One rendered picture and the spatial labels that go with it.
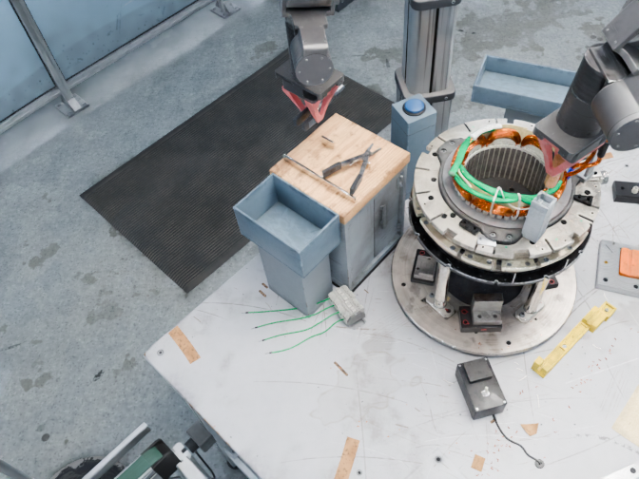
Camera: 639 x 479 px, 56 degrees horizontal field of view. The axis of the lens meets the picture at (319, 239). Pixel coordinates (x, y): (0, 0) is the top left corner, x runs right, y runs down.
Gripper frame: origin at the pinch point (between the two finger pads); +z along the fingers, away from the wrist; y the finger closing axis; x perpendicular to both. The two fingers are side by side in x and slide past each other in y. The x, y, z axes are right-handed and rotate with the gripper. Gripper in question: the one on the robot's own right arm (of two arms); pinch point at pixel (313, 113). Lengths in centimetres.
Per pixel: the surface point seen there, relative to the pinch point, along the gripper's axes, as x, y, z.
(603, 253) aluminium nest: 34, 50, 38
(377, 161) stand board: 6.7, 9.4, 11.9
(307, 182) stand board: -5.6, 2.3, 12.0
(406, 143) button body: 21.4, 6.1, 21.0
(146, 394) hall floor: -46, -47, 119
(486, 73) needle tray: 45.0, 10.4, 15.7
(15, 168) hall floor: -15, -178, 121
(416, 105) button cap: 25.6, 5.3, 13.9
